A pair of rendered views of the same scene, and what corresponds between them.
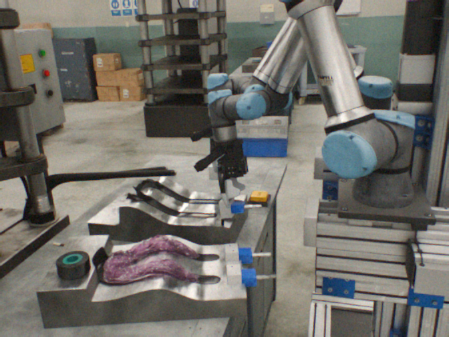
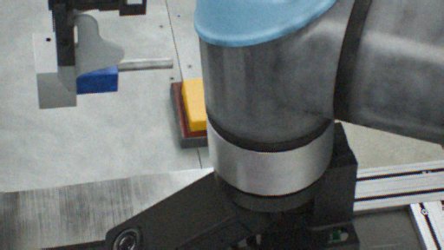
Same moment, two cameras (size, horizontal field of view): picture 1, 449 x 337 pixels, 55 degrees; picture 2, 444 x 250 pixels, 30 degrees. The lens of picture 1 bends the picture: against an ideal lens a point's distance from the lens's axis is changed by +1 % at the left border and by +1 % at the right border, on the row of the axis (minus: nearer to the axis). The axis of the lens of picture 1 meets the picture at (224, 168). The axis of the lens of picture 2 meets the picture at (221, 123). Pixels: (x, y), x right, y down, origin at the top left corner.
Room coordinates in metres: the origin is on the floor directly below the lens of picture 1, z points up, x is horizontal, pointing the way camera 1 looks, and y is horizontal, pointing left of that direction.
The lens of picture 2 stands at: (1.06, 0.20, 1.56)
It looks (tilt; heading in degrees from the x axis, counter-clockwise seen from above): 52 degrees down; 324
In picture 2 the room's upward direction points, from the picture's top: 11 degrees clockwise
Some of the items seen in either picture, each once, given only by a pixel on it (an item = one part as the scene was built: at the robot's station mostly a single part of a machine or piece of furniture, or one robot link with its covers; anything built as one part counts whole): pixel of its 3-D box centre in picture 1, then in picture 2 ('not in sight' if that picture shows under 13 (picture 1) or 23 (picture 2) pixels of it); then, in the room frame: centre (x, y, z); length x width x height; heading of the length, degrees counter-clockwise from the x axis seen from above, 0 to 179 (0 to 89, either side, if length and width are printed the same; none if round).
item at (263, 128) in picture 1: (260, 127); not in sight; (4.59, -0.41, 0.28); 0.61 x 0.41 x 0.15; 79
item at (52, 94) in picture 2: (226, 172); (105, 67); (1.55, -0.01, 0.93); 0.13 x 0.05 x 0.05; 74
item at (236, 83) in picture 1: (246, 89); not in sight; (1.55, -0.09, 1.25); 0.11 x 0.11 x 0.08; 10
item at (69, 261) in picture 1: (73, 265); not in sight; (0.94, 0.39, 0.93); 0.08 x 0.08 x 0.04
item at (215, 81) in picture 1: (218, 89); not in sight; (1.56, 0.01, 1.25); 0.09 x 0.08 x 0.11; 100
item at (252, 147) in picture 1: (260, 142); not in sight; (4.59, -0.41, 0.11); 0.61 x 0.41 x 0.22; 79
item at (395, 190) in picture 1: (383, 178); not in sight; (1.04, -0.41, 1.09); 0.15 x 0.15 x 0.10
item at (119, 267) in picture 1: (151, 257); not in sight; (1.01, 0.21, 0.90); 0.26 x 0.18 x 0.08; 91
